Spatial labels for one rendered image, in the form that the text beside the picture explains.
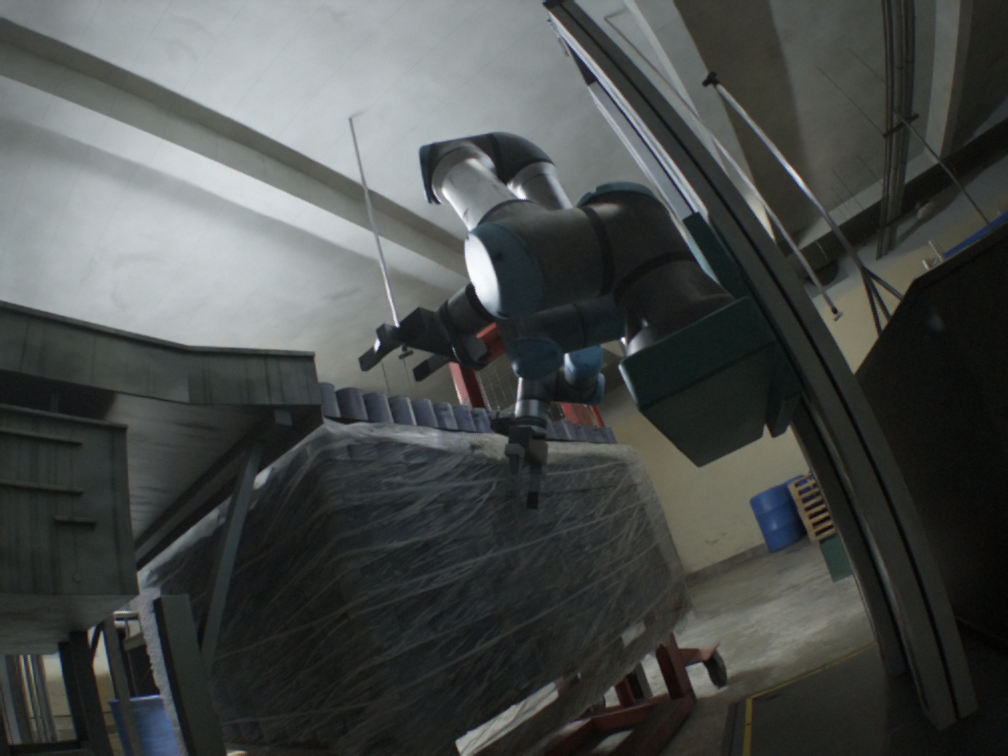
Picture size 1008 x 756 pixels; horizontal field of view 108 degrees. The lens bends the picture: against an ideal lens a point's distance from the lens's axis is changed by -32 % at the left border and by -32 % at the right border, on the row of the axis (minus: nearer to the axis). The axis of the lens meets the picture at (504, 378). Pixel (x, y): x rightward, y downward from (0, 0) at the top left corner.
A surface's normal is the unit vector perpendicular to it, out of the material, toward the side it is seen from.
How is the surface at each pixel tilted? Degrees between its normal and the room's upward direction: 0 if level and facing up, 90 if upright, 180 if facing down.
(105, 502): 90
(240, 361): 90
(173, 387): 90
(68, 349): 90
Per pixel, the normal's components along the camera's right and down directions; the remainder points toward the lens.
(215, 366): 0.57, -0.50
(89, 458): 0.76, -0.48
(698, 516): -0.57, -0.17
